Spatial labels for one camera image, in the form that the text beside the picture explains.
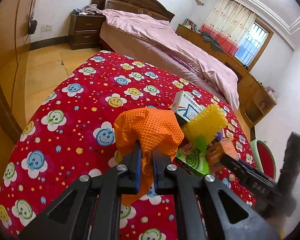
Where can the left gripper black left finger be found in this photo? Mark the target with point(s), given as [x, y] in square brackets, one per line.
[90, 207]

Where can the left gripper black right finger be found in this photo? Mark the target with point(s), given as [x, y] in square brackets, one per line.
[205, 207]

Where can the orange mesh foam wrap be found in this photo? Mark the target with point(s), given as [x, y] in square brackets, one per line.
[153, 129]

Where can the red bin with green rim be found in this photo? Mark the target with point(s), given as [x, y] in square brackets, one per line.
[263, 158]

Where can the green spiral mosquito coil box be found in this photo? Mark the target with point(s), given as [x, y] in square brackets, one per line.
[192, 157]

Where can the orange brown small box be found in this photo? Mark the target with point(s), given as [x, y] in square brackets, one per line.
[215, 152]

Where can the purple crumpled wrapper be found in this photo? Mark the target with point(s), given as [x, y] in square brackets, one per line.
[220, 135]

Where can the red smiley flower blanket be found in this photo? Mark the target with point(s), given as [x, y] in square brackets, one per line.
[72, 131]

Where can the long wooden desk cabinet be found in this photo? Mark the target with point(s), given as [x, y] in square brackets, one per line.
[255, 101]

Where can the pink bag on shelf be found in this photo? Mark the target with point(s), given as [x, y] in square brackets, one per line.
[271, 92]

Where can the white teal carton box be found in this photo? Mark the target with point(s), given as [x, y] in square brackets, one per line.
[185, 108]

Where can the window with grille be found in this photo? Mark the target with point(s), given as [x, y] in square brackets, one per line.
[251, 43]

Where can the dark clothes on desk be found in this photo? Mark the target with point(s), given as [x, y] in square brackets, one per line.
[210, 39]

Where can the floral white red curtain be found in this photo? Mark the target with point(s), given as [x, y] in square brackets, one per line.
[229, 22]

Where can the large bed with pink duvet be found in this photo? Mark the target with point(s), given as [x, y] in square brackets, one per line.
[154, 41]

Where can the dark wood nightstand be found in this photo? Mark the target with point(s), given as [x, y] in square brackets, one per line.
[84, 31]

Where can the picture frames on desk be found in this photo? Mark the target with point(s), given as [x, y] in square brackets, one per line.
[190, 24]

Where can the black bag on wardrobe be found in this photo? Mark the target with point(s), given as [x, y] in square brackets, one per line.
[32, 27]

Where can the clothes pile on nightstand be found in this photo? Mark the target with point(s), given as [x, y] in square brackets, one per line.
[91, 10]

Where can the dark wood headboard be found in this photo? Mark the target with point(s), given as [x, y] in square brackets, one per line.
[151, 8]

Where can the wooden wardrobe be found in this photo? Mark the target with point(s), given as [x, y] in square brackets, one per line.
[15, 40]

